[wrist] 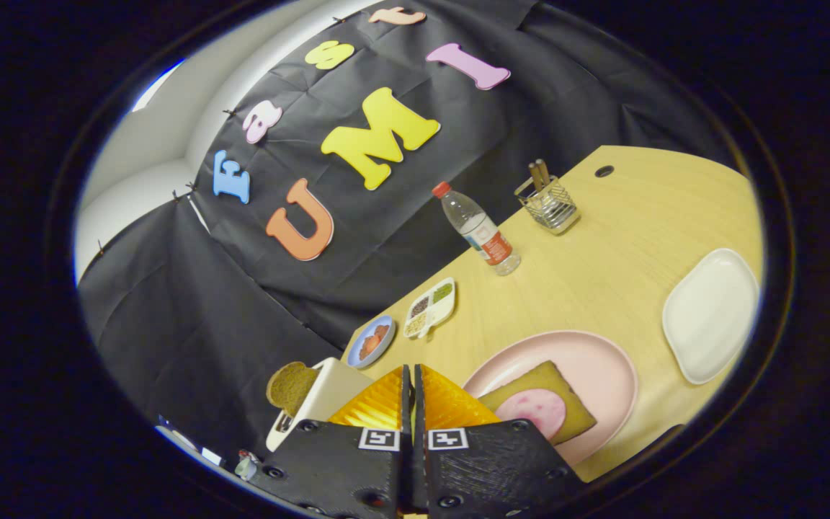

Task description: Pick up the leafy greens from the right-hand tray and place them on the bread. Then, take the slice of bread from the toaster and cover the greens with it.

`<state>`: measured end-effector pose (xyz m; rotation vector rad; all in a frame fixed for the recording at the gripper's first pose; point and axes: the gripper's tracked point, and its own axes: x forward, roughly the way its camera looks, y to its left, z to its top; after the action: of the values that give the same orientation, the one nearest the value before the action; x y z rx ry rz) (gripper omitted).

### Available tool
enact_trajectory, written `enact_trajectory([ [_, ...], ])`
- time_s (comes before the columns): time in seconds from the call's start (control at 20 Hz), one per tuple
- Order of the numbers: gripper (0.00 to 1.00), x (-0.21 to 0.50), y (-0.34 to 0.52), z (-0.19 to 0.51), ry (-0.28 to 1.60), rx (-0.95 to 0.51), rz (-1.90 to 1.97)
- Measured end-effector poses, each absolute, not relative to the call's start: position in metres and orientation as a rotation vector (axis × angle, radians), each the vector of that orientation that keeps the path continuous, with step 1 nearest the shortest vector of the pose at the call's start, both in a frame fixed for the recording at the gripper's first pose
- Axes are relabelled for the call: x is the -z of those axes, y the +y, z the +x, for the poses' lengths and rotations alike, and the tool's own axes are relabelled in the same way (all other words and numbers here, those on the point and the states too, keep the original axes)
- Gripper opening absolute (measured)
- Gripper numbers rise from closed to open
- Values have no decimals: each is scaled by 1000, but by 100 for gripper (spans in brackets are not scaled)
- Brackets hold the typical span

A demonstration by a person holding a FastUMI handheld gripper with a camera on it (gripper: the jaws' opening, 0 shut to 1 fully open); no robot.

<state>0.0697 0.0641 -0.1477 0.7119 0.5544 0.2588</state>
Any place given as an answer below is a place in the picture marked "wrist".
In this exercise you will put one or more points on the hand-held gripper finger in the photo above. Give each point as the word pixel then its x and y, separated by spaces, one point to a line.
pixel 420 411
pixel 407 411

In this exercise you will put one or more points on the brown toast slice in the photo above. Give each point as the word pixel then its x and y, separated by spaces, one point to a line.
pixel 289 389

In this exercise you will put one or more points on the small blue plate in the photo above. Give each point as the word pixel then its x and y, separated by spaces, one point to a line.
pixel 385 351

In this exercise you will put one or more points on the white toaster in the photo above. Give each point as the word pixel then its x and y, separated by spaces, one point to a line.
pixel 336 389

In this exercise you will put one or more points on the tomato slices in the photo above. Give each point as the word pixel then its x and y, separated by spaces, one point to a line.
pixel 374 341

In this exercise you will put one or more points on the white divided condiment dish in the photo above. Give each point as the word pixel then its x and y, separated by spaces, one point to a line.
pixel 447 308

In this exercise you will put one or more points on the pink ham slice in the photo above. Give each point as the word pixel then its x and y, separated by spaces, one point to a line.
pixel 534 411

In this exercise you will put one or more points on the brown bread slice with ham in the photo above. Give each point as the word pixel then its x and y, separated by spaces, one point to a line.
pixel 552 378

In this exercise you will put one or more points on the small grey object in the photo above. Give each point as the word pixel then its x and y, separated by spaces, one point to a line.
pixel 246 466

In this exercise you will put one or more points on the clear plastic water bottle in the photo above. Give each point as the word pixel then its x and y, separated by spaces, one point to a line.
pixel 483 238

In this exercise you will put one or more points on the round pink plate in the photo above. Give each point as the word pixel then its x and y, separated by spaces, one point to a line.
pixel 602 375

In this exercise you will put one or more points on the white rounded square plate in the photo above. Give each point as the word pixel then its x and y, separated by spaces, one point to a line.
pixel 710 317

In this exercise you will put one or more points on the ceiling light panel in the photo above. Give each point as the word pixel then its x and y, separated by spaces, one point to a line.
pixel 159 85

